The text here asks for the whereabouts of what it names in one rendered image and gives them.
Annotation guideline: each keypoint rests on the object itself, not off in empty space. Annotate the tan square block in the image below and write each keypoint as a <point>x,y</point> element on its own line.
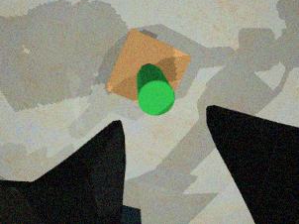
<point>139,50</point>

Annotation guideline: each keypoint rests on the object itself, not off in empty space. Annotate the green cylinder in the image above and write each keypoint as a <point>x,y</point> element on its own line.
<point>155,93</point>

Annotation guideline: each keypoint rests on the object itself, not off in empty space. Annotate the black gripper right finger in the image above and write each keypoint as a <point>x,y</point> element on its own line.
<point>263,158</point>

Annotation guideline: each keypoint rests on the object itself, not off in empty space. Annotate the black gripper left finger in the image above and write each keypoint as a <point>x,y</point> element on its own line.
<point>86,188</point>

